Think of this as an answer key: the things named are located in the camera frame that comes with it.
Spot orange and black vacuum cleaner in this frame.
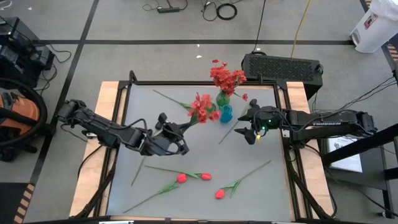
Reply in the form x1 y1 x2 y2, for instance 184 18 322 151
0 77 55 162

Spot red artificial tulip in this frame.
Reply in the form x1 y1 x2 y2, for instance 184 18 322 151
214 160 272 200
144 164 213 182
123 173 189 214

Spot black power strip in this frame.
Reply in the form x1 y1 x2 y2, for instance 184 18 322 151
157 6 182 14

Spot white paper sheet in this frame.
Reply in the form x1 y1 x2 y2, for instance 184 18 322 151
328 136 364 174

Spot black hanging cable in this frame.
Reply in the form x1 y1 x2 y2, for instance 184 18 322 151
251 0 267 54

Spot black electronics box stack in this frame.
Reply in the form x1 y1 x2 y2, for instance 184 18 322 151
0 16 56 90

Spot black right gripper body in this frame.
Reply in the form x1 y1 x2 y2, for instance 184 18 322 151
244 98 287 146

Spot tall green glass vase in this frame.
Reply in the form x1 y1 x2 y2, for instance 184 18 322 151
216 90 231 108

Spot black metal side stand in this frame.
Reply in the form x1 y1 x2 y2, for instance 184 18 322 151
320 123 398 218

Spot striped hazard floor tape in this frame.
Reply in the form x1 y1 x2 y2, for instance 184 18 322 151
12 183 35 224
387 43 398 63

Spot black perforated computer case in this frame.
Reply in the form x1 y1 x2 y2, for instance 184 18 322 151
241 53 324 100

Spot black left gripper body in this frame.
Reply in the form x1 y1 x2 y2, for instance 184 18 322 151
141 112 190 156

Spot coiled black cable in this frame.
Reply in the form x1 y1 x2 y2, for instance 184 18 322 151
216 2 238 21

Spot black artificial tulip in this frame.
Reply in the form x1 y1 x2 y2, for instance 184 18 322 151
131 155 147 187
218 105 251 145
152 89 195 110

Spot grey table mat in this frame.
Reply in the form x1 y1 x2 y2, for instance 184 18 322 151
106 84 292 222

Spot yellow hanging cable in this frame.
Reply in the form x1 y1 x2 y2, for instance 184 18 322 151
290 0 312 58

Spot white bin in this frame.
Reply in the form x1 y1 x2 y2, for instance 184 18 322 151
349 0 398 54

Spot blue glass vase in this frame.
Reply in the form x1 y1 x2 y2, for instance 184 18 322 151
218 104 234 124

